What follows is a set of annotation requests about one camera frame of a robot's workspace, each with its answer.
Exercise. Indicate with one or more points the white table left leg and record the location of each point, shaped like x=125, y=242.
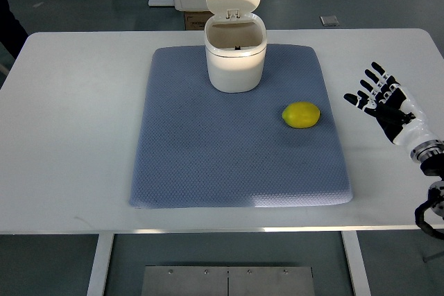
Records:
x=99, y=273

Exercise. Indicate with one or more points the white trash bin open lid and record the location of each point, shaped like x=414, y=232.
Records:
x=235, y=45

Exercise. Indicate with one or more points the white table leg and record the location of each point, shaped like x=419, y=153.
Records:
x=99, y=273
x=356, y=267

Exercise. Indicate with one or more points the dark clothed person edge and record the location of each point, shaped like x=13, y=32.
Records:
x=13, y=34

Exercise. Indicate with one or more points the blue-grey textured mat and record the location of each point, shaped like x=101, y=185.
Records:
x=199, y=147

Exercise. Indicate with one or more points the brown cardboard box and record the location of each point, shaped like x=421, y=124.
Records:
x=196, y=21

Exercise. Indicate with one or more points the grey floor socket plate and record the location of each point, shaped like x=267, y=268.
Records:
x=329, y=21

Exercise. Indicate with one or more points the white table right leg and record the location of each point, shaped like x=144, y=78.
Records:
x=356, y=267

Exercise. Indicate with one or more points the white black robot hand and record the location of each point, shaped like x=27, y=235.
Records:
x=399, y=115

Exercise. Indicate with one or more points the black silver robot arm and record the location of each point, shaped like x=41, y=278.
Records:
x=430, y=157

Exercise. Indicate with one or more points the yellow lemon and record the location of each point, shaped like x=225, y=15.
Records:
x=301, y=115

